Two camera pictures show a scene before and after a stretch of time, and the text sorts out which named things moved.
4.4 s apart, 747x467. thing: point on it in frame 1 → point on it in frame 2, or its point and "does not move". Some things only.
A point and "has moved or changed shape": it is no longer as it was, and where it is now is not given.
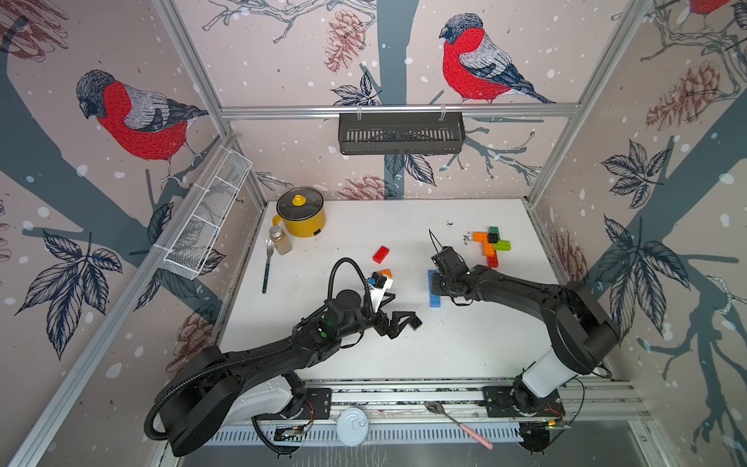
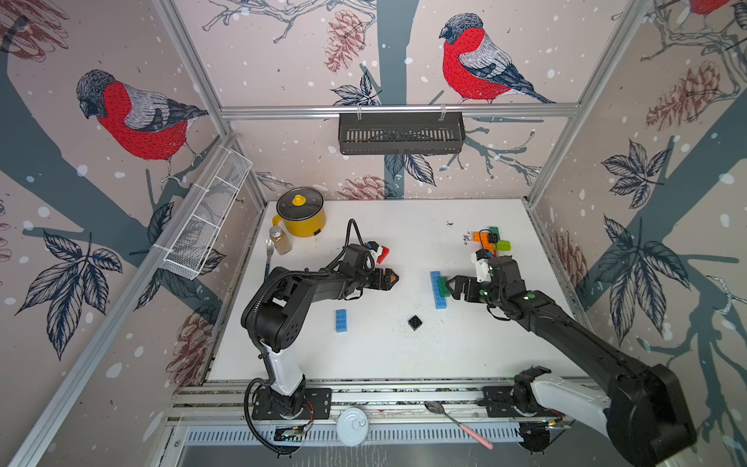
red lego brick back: x=380 y=254 does not move
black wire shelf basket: x=402 y=135 does not move
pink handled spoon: x=438 y=409 does not move
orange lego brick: x=480 y=236 does not move
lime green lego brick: x=503 y=245 does not move
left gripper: x=381 y=327 → x=386 y=279
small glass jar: x=280 y=240 does not move
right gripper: x=436 y=288 → x=471 y=291
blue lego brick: x=430 y=280 has moved or changed shape
